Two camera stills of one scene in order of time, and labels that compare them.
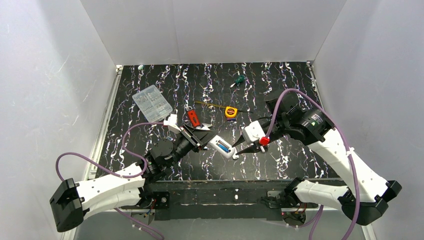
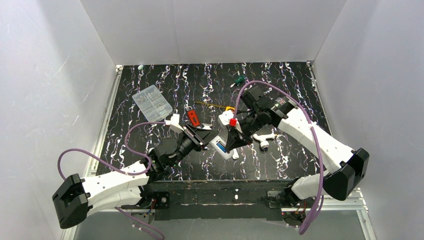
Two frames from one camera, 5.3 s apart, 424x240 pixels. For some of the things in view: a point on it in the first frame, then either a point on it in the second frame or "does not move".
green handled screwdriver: x=239 y=79 does not move
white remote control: x=222 y=146 does not move
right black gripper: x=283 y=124 → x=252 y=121
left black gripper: x=191 y=136 does not move
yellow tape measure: x=231 y=112 → x=227 y=108
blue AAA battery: x=224 y=148 does not move
